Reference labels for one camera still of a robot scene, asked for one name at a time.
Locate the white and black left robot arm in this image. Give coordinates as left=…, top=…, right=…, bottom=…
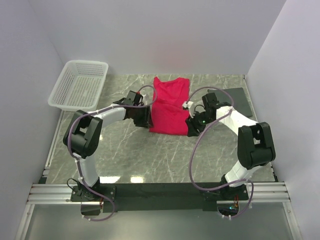
left=63, top=91, right=153, bottom=201

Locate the crimson red t-shirt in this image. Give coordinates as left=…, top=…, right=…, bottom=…
left=149, top=76, right=190, bottom=136

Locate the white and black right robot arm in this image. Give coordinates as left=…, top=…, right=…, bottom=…
left=182, top=92, right=276, bottom=200

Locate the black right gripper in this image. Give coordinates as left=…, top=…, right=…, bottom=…
left=185, top=109, right=215, bottom=138

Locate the black wedge block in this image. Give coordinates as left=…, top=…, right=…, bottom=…
left=224, top=87, right=253, bottom=118

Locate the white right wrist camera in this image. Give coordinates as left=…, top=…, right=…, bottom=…
left=182, top=100, right=196, bottom=118

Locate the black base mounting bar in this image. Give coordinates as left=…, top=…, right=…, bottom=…
left=70, top=182, right=249, bottom=213

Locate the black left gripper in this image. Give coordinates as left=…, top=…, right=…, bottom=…
left=132, top=105, right=154, bottom=128

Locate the aluminium frame rail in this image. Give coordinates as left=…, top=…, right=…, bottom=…
left=26, top=184, right=72, bottom=205

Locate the white perforated plastic basket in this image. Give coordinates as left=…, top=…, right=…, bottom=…
left=47, top=60, right=109, bottom=112

